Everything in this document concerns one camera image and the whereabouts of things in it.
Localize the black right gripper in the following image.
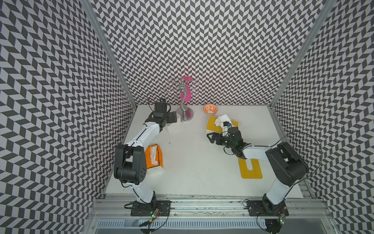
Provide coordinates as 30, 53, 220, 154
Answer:
207, 132, 235, 148

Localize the yellow wooden lid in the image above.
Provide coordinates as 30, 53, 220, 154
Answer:
238, 159, 263, 179
206, 114, 239, 133

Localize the orange tissue pack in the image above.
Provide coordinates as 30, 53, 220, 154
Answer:
214, 114, 232, 127
145, 144, 164, 170

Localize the white plastic box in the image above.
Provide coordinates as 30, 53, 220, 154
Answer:
165, 118, 181, 133

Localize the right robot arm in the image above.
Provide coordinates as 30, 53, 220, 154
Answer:
206, 127, 309, 216

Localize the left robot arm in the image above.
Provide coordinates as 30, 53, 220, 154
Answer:
113, 98, 177, 216

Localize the orange patterned ceramic bowl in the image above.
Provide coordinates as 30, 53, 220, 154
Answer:
203, 104, 218, 116

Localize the chrome jewelry stand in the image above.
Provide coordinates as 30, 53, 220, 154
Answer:
167, 76, 194, 123

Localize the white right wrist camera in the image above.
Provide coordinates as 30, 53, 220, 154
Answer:
221, 121, 235, 132

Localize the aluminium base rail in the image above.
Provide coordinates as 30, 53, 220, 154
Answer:
82, 194, 340, 234

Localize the aluminium corner post left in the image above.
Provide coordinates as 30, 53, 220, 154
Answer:
80, 0, 137, 110

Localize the aluminium corner post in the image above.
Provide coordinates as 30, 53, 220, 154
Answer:
269, 1, 338, 109
80, 0, 137, 110

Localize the aluminium corner post right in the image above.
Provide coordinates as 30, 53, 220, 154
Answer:
269, 1, 338, 109

